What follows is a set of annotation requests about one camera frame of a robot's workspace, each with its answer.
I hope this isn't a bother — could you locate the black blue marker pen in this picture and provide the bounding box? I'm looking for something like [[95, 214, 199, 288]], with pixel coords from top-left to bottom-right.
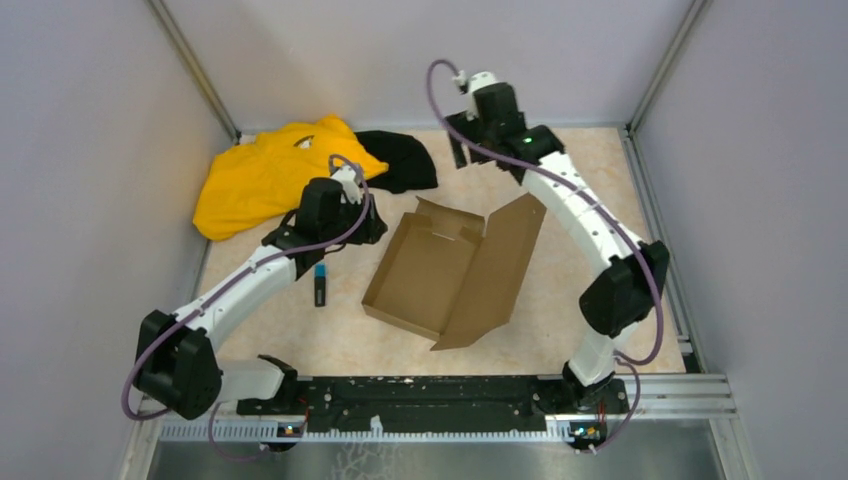
[[313, 263, 328, 308]]

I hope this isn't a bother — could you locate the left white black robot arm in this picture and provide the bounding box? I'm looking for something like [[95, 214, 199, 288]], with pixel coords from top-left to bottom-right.
[[122, 171, 387, 420]]

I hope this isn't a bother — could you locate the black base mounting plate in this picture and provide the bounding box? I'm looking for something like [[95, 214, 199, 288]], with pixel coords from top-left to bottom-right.
[[236, 375, 630, 434]]

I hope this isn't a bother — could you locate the aluminium frame rail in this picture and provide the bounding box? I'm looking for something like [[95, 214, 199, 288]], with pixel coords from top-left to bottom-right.
[[159, 374, 737, 448]]

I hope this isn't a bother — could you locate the black cloth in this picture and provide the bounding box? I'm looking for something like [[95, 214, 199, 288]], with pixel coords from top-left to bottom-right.
[[355, 130, 439, 194]]

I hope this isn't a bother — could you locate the brown cardboard box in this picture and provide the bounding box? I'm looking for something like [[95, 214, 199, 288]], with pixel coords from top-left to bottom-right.
[[362, 194, 546, 351]]

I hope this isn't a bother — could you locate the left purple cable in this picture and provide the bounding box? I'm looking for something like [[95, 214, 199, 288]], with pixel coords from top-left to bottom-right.
[[120, 154, 372, 464]]

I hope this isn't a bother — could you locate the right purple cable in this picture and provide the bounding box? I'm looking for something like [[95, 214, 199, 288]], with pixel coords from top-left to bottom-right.
[[425, 59, 666, 456]]

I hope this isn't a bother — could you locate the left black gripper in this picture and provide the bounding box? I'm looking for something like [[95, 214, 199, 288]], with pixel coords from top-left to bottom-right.
[[321, 192, 388, 246]]

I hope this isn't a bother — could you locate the yellow shirt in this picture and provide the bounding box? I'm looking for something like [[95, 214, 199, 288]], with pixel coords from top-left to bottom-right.
[[192, 114, 389, 241]]

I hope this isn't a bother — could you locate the purple cable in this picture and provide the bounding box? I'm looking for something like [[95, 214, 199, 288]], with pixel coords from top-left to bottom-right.
[[120, 154, 372, 464], [425, 59, 666, 456]]

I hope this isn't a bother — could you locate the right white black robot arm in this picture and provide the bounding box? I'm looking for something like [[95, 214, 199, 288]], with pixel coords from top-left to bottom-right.
[[444, 72, 670, 412]]

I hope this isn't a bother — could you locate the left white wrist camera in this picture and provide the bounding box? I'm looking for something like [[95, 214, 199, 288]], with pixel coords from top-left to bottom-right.
[[330, 166, 363, 205]]

